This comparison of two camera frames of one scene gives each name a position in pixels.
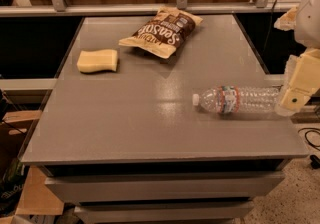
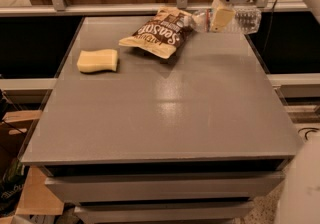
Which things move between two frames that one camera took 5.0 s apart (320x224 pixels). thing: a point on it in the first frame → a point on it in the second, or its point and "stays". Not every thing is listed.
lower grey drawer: [164, 211] stays
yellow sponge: [97, 60] stays
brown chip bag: [163, 33] stays
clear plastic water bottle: [235, 100] → [247, 21]
